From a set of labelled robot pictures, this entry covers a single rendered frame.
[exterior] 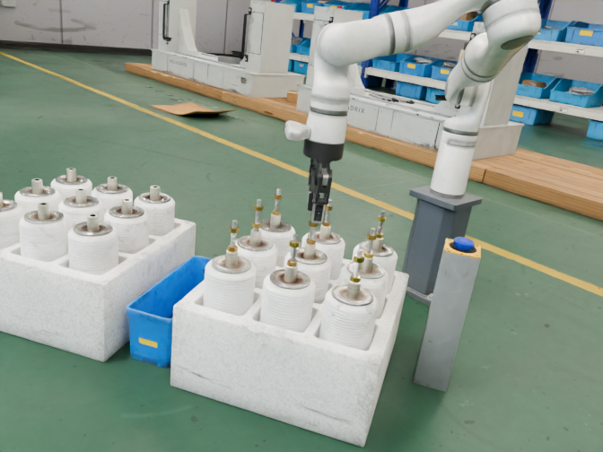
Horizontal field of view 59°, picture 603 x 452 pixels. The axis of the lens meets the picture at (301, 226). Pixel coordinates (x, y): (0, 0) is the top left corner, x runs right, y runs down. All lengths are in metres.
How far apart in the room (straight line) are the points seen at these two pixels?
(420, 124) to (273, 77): 1.61
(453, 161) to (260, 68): 3.12
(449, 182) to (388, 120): 2.01
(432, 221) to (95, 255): 0.85
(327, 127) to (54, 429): 0.70
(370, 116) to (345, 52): 2.60
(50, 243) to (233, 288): 0.41
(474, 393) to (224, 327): 0.56
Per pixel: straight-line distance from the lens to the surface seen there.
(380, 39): 0.98
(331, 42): 0.95
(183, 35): 5.53
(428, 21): 1.01
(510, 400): 1.28
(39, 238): 1.21
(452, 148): 1.46
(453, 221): 1.48
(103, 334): 1.16
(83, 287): 1.14
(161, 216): 1.32
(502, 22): 1.05
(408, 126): 3.36
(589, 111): 5.67
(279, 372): 1.00
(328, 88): 0.97
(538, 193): 2.92
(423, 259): 1.53
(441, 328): 1.15
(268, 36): 4.45
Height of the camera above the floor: 0.69
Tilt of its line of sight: 21 degrees down
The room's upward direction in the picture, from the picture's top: 7 degrees clockwise
